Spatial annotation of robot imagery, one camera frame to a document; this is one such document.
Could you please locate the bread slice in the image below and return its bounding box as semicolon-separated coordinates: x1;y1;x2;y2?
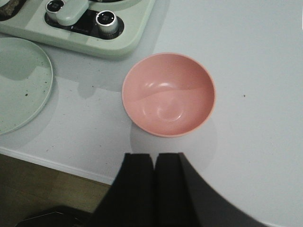
0;0;20;16

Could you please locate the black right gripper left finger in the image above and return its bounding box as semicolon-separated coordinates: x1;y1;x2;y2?
91;153;154;227

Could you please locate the left silver control knob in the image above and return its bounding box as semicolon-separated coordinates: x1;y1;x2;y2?
45;0;65;21

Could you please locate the right silver control knob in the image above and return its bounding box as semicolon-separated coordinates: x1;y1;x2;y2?
95;10;119;37

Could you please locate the black round frying pan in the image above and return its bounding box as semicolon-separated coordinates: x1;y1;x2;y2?
56;0;137;26

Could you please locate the mint green breakfast maker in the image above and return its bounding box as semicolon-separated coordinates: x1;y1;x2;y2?
0;0;155;58

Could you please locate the silver control knob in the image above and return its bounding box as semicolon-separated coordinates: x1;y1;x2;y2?
95;10;119;37
45;0;65;21

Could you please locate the mint green round plate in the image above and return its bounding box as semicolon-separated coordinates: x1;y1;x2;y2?
0;37;53;134

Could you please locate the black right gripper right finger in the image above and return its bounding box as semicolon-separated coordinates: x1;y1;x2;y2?
155;153;264;227

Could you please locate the pink plastic bowl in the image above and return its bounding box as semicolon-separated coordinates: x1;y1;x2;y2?
121;52;216;138

